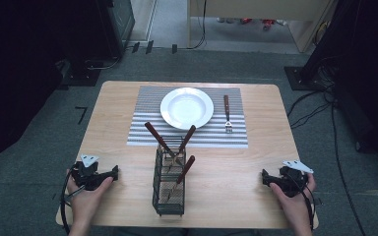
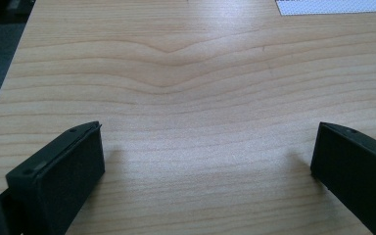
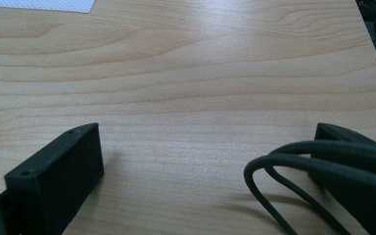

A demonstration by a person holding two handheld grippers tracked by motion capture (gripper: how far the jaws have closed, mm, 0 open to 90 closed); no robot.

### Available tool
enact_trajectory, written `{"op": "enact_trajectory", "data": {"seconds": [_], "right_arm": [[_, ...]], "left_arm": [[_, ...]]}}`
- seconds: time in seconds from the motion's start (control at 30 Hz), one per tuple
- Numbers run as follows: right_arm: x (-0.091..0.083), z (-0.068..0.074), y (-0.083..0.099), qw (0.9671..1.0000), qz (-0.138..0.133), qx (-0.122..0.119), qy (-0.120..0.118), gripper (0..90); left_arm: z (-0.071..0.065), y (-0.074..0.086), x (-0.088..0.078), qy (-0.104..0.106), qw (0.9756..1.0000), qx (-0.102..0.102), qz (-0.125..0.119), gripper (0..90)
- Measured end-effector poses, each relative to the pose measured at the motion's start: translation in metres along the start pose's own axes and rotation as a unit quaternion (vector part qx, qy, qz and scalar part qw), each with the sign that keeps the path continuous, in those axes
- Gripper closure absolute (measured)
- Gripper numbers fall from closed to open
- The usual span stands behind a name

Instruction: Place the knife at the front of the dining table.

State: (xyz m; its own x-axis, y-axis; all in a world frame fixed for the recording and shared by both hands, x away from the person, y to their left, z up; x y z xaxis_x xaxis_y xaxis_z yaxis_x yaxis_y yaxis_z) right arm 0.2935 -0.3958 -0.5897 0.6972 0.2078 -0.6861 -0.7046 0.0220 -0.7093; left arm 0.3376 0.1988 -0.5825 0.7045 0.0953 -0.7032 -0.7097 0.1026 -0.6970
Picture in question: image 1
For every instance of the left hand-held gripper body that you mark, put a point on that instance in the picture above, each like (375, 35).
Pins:
(87, 175)

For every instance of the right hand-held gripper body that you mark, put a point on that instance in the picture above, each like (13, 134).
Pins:
(290, 182)

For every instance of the person's right hand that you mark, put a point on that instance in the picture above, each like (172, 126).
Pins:
(295, 206)

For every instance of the person's left hand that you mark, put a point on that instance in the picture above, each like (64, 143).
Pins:
(87, 203)

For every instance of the grey striped placemat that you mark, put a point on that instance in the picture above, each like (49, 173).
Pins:
(144, 131)

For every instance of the white deep plate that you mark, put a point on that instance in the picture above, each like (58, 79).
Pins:
(187, 108)

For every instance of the black stand base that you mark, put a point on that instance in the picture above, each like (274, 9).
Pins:
(80, 75)
(297, 80)

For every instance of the dark cabinet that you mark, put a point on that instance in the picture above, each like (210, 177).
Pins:
(118, 26)

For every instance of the red shoes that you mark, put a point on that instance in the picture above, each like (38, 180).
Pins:
(262, 22)

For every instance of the light wooden desk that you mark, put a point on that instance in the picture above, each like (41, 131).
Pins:
(259, 8)

